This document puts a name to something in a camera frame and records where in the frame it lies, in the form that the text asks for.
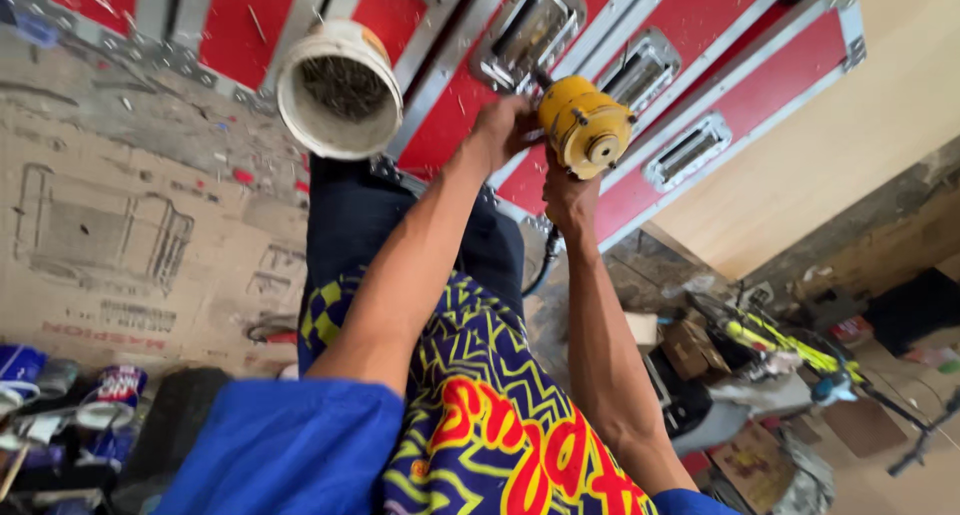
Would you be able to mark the person's right hand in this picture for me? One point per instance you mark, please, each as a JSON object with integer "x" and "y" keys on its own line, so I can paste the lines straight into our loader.
{"x": 570, "y": 203}

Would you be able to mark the person's left hand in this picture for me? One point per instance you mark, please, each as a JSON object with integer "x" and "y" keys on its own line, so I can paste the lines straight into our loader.
{"x": 499, "y": 128}

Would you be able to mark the person's right fingers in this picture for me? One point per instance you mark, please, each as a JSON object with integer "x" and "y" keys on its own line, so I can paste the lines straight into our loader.
{"x": 553, "y": 173}

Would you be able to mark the person's left fingers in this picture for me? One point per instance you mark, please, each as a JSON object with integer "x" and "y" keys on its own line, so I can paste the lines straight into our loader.
{"x": 527, "y": 117}

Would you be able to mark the small white box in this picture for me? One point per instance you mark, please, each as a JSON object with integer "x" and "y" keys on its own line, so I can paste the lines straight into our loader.
{"x": 643, "y": 329}

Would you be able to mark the heap of metal rivets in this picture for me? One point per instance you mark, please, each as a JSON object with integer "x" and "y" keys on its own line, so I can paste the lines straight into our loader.
{"x": 343, "y": 87}

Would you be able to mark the dark trousers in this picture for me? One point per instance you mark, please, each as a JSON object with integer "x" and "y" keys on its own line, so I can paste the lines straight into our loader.
{"x": 360, "y": 215}

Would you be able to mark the brown cardboard box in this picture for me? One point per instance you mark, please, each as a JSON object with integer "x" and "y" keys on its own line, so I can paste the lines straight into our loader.
{"x": 690, "y": 348}

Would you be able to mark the white plastic bucket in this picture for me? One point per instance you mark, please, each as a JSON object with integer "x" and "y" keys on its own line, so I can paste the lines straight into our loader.
{"x": 300, "y": 117}

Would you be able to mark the blue patterned jersey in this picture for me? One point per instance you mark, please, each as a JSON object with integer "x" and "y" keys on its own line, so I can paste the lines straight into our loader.
{"x": 480, "y": 402}

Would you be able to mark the yellow-green bicycle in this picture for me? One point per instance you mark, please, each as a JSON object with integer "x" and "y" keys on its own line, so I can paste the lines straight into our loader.
{"x": 780, "y": 344}

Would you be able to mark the red aluminium-edged flight case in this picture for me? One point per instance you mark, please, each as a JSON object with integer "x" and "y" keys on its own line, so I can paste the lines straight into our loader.
{"x": 240, "y": 27}

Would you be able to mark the light plywood sheet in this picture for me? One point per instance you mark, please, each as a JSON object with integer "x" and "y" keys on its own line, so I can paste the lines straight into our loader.
{"x": 862, "y": 147}

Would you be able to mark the flat brown cardboard piece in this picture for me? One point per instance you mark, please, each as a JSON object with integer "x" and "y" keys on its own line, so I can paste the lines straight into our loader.
{"x": 754, "y": 466}

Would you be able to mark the black cloth heap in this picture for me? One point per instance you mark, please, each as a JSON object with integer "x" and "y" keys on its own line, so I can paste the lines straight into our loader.
{"x": 911, "y": 308}

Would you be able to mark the printed brown cardboard sheet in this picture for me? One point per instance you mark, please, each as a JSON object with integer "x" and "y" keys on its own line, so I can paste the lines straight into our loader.
{"x": 112, "y": 290}

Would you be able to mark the black bag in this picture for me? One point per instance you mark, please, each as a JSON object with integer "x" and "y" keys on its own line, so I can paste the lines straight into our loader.
{"x": 176, "y": 425}

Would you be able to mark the blue red-label tin can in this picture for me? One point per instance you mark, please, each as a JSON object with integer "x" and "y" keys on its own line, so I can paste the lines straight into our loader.
{"x": 116, "y": 395}

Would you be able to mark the grey tin can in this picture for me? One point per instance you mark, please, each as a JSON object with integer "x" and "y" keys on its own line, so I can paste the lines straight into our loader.
{"x": 58, "y": 378}

